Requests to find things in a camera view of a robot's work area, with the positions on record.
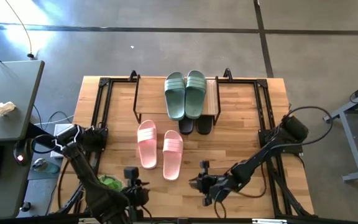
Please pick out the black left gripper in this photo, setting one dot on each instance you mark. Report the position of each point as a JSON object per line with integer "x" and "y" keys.
{"x": 135, "y": 194}

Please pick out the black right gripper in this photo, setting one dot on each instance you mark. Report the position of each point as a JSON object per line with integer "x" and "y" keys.
{"x": 216, "y": 186}

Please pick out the pink rubber slide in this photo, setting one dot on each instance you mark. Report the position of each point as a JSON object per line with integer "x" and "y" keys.
{"x": 147, "y": 146}
{"x": 172, "y": 158}

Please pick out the green rubber slide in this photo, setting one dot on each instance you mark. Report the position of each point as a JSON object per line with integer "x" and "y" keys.
{"x": 195, "y": 95}
{"x": 175, "y": 99}

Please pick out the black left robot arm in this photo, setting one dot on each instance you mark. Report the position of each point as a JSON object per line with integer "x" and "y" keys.
{"x": 85, "y": 180}

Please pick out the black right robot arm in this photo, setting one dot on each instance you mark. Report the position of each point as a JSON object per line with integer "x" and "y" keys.
{"x": 259, "y": 157}

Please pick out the potted green succulent plant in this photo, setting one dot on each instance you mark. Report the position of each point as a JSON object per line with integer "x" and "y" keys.
{"x": 112, "y": 183}

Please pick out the teal pad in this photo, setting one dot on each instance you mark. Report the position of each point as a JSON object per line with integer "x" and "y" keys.
{"x": 53, "y": 168}

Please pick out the white power box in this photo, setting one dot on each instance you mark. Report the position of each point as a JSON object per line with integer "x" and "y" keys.
{"x": 62, "y": 129}

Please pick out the black round knob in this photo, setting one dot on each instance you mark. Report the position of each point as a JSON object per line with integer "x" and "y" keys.
{"x": 25, "y": 207}

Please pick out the black device with pink light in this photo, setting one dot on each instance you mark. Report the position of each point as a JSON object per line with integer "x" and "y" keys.
{"x": 20, "y": 157}

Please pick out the grey metal side table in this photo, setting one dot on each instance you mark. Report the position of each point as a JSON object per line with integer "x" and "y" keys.
{"x": 353, "y": 146}

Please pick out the crumpled white tissue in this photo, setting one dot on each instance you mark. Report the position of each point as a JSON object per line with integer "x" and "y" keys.
{"x": 2, "y": 109}

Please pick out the grey office desk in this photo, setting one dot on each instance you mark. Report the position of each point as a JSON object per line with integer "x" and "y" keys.
{"x": 5, "y": 87}

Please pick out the silver metal bracket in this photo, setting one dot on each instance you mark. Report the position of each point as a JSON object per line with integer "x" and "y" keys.
{"x": 269, "y": 221}

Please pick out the wooden shelf with black frame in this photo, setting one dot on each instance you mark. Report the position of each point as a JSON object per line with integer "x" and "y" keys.
{"x": 149, "y": 98}

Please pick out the black metal rig frame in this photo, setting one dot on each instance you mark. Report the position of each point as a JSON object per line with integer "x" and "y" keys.
{"x": 261, "y": 102}

